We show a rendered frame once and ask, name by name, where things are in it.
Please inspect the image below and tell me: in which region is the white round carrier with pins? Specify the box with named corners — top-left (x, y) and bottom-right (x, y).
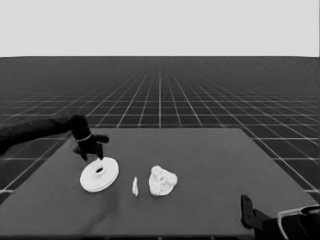
top-left (147, 165), bottom-right (179, 197)

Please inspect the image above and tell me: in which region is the small thin white T-shaped piece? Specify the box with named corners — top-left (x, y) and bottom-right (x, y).
top-left (131, 176), bottom-right (140, 198)

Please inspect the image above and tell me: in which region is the large thick white disc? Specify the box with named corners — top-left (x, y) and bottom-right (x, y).
top-left (79, 157), bottom-right (120, 194)

